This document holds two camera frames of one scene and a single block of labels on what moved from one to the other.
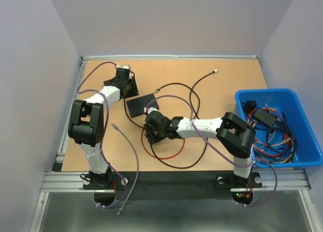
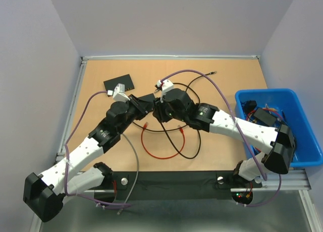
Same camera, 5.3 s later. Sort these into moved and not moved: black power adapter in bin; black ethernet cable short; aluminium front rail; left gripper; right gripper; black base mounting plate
Moved: left gripper; black ethernet cable short; right gripper
Not moved: black base mounting plate; black power adapter in bin; aluminium front rail
